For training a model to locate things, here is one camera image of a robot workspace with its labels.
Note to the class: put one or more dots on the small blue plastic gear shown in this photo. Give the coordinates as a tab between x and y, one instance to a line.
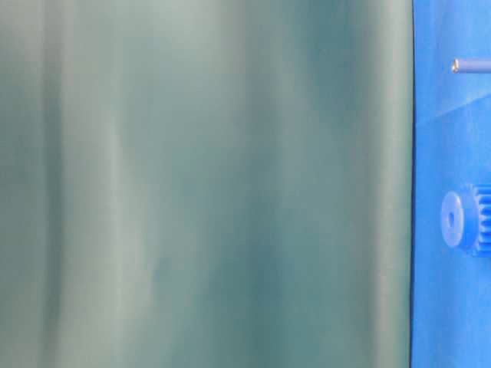
465	219

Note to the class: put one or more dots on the blue table mat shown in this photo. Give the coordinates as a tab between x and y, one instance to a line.
450	289

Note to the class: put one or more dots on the green backdrop curtain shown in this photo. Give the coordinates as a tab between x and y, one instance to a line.
206	183

